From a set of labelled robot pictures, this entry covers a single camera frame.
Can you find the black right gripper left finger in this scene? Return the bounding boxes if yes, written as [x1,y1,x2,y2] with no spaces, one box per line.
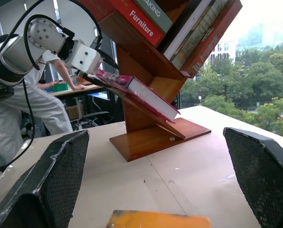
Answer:
[0,129,90,228]

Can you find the person in white clothes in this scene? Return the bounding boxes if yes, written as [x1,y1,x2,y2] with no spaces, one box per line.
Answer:
[0,49,87,165]

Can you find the hanging black cable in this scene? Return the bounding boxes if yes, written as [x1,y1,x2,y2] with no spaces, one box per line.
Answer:
[0,78,37,179]

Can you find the pink hardcover book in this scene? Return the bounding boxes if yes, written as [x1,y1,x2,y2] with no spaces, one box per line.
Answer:
[95,69,181,123]

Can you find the green plastic box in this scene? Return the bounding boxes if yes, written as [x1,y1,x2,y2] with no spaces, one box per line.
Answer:
[51,82,69,93]

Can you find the red anniversary book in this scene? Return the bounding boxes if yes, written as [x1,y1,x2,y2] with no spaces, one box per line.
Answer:
[179,0,243,78]

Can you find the grey office chair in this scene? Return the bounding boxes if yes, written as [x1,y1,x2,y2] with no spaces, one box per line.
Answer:
[70,111,112,132]

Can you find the red Furniture book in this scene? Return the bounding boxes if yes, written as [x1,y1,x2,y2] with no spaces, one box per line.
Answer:
[109,0,165,48]

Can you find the wooden tree-shaped bookshelf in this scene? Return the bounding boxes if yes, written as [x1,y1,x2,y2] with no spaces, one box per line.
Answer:
[76,0,243,162]

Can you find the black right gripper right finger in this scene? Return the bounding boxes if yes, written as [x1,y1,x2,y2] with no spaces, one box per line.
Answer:
[223,127,283,228]

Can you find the white distant building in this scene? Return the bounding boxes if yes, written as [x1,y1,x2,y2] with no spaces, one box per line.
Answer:
[207,39,237,65]

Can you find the cardboard box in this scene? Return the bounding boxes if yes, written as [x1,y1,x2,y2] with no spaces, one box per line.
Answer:
[65,104,85,121]

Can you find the grey-green Baking book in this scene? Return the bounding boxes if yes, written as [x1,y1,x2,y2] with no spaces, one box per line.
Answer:
[133,0,173,34]

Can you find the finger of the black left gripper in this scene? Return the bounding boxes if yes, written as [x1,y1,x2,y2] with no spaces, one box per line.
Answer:
[83,73,114,89]
[98,49,120,70]

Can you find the wooden background table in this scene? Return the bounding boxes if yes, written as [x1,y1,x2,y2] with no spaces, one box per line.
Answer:
[38,80,106,97]

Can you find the upright books on shelf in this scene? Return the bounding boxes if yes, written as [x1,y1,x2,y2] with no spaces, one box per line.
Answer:
[170,0,230,70]

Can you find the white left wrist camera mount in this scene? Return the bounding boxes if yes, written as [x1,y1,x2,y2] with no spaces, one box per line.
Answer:
[64,39,104,74]

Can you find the black book with white pages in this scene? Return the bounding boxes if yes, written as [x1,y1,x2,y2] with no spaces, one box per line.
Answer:
[158,0,215,60]

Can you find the orange book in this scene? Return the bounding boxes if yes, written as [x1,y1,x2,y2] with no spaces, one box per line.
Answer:
[105,209,211,228]

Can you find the black cable looped round joint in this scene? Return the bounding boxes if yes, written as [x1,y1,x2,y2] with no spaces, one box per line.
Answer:
[23,14,71,71]

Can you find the long black arm cable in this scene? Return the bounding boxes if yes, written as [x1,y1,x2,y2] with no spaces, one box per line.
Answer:
[0,0,104,72]

